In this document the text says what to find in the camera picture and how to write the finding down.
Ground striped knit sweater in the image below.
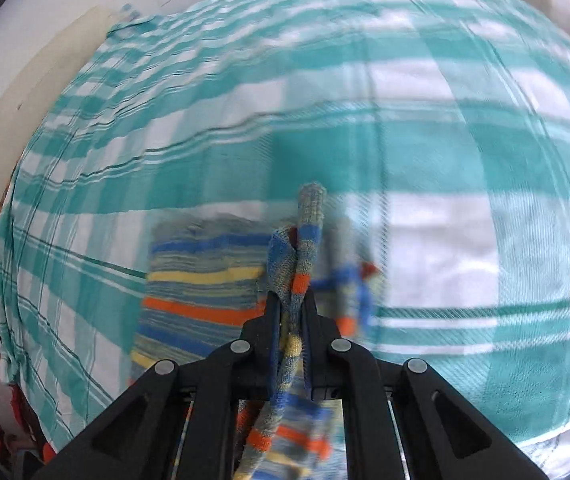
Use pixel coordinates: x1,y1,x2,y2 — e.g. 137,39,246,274
131,183,376,479

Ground person's orange trousers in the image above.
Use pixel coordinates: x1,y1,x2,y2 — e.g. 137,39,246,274
0,386,56,469

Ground teal checked bed sheet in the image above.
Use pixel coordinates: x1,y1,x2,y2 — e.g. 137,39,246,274
0,0,570,479

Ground cream padded headboard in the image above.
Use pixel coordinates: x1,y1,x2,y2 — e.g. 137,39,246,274
0,6,116,203

